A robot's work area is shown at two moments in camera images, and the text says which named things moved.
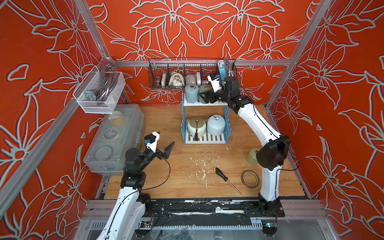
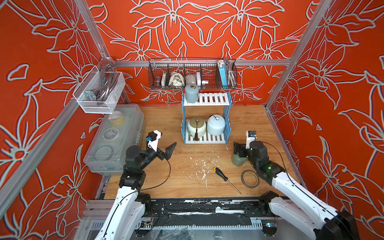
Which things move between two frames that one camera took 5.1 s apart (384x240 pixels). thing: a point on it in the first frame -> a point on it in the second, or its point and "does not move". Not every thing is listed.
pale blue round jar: [216, 124] does not move
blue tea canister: [191, 93] does not move
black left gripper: [166, 153] does not move
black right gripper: [212, 94] -> [242, 148]
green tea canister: [203, 88] -> [238, 161]
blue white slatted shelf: [208, 139] does not move
